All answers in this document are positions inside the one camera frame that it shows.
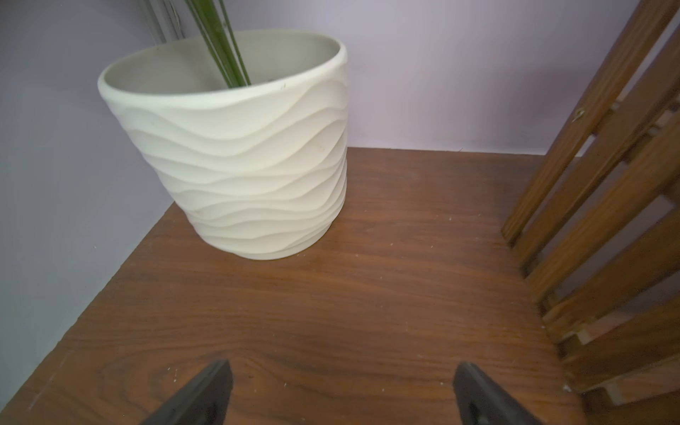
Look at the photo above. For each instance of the brown wooden slatted shelf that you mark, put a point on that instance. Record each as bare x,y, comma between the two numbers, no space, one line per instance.
616,154

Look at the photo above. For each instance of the green monstera plant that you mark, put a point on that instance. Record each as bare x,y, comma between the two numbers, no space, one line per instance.
214,25

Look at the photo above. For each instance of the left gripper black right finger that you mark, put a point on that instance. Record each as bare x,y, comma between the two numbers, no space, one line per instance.
481,400

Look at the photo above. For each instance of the white ribbed plant pot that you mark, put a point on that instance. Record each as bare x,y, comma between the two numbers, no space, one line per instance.
260,171

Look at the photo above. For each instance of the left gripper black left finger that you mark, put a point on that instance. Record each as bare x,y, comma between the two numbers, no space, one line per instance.
203,400

